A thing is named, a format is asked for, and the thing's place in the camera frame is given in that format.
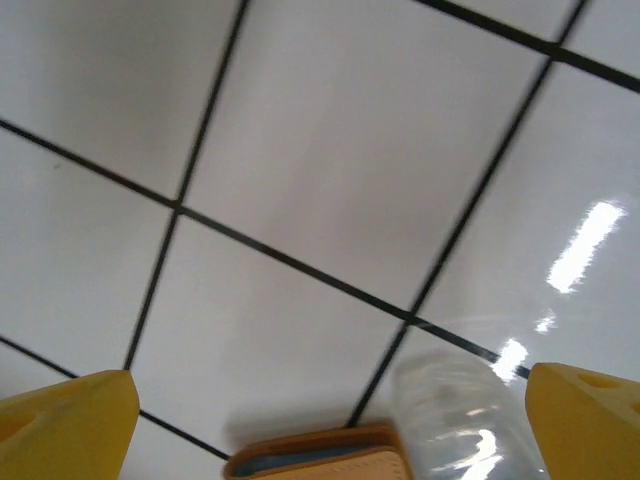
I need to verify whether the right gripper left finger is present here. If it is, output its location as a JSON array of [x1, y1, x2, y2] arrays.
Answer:
[[0, 369, 140, 480]]

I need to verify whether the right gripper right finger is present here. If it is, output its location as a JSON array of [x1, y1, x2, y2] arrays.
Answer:
[[524, 362, 640, 480]]

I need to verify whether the clear plastic supplies case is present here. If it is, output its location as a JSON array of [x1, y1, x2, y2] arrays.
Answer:
[[392, 349, 549, 480]]

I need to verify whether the orange leather wallet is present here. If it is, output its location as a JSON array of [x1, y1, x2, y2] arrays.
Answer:
[[222, 423, 416, 480]]

